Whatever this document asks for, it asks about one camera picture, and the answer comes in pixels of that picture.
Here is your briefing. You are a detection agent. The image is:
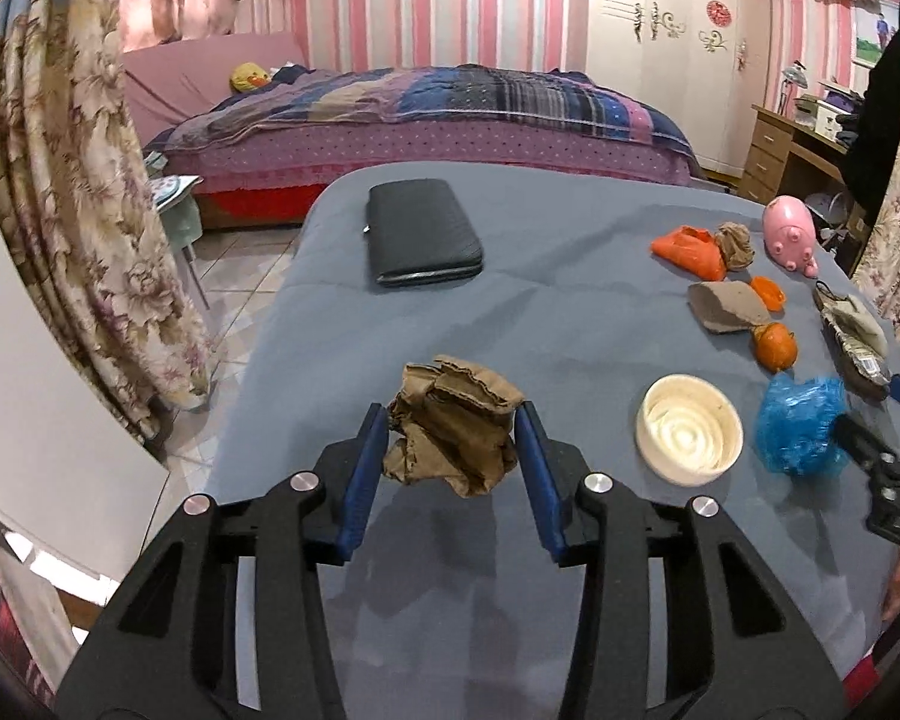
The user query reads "small white stool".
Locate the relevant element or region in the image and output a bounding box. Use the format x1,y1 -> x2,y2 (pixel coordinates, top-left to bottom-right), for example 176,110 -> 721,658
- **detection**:
144,172 -> 212,316

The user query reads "white board panel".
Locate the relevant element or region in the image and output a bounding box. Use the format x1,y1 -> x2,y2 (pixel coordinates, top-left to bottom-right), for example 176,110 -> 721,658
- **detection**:
0,157 -> 172,608

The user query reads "small orange plastic scrap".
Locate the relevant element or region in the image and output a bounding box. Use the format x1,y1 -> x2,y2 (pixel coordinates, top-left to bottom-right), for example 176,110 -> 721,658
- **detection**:
750,275 -> 786,314

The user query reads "black wallet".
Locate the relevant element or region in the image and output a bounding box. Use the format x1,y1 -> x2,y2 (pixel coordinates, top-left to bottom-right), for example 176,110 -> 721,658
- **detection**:
365,178 -> 487,290

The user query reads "white round lid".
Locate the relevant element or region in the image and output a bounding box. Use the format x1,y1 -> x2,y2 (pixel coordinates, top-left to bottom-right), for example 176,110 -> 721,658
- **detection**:
635,373 -> 745,486

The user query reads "white box on desk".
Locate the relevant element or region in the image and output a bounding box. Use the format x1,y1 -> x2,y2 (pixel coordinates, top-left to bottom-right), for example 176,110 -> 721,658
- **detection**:
795,94 -> 848,132

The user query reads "bed with purple sheet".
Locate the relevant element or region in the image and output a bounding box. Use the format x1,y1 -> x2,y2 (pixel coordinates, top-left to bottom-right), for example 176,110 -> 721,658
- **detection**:
122,31 -> 702,230

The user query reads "grey-brown cardboard piece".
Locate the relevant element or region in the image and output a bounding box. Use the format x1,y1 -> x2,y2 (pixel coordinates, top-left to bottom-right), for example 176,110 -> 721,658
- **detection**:
688,280 -> 773,335

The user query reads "brown phone case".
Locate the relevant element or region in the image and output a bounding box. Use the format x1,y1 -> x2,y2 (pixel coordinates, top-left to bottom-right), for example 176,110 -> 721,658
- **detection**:
812,280 -> 892,400

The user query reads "yellow plush toy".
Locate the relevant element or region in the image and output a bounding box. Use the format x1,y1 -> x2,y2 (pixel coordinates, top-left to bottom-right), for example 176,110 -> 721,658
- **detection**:
229,62 -> 271,95

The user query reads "silver snack wrapper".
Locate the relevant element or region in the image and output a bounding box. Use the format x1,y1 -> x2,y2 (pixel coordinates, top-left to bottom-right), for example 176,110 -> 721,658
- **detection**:
825,292 -> 892,391

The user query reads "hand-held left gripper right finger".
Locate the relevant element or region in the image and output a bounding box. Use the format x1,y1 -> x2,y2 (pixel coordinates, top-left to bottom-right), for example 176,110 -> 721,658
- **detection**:
514,399 -> 848,720

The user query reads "blue plastic bag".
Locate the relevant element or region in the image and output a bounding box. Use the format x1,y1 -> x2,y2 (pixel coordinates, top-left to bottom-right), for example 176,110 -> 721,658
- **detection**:
754,373 -> 856,477

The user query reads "desk lamp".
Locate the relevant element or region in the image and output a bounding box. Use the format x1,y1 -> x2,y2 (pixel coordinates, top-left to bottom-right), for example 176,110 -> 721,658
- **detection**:
776,60 -> 811,113

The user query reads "small brown paper ball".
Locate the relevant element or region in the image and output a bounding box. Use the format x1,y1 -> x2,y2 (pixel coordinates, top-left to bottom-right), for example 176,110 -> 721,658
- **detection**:
712,221 -> 756,272

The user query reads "dark hanging garment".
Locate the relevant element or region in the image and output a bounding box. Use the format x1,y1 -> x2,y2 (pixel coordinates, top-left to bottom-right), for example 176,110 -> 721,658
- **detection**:
840,4 -> 900,203

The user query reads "wooden desk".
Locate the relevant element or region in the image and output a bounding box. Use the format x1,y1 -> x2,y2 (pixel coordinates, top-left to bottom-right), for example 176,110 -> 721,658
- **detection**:
739,103 -> 852,205

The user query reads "small wall picture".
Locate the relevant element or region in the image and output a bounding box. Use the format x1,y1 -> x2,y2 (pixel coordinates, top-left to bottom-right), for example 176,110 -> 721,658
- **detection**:
853,4 -> 900,68

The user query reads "large brown paper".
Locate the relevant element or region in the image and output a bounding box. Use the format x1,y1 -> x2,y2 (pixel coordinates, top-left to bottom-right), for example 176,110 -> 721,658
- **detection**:
381,355 -> 527,500

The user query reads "round orange peel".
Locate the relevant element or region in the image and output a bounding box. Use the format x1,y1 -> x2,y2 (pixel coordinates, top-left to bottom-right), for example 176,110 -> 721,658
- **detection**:
750,322 -> 799,374

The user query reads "plaid patchwork quilt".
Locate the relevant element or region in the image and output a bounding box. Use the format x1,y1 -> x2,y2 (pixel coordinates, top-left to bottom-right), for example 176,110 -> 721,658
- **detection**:
166,64 -> 687,158

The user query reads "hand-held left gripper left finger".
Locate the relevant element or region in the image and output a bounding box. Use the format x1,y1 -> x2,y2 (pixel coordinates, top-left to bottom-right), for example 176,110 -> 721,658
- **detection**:
56,403 -> 391,720

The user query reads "pink piggy bank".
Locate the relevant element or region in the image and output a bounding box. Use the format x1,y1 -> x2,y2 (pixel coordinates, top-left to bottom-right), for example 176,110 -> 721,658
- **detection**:
762,195 -> 821,278

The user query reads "orange plastic bag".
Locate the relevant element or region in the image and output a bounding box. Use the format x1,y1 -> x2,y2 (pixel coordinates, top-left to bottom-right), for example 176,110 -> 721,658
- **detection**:
650,226 -> 728,282

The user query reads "white wardrobe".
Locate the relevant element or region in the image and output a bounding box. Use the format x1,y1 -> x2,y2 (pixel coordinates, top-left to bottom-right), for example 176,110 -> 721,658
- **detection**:
586,0 -> 773,175

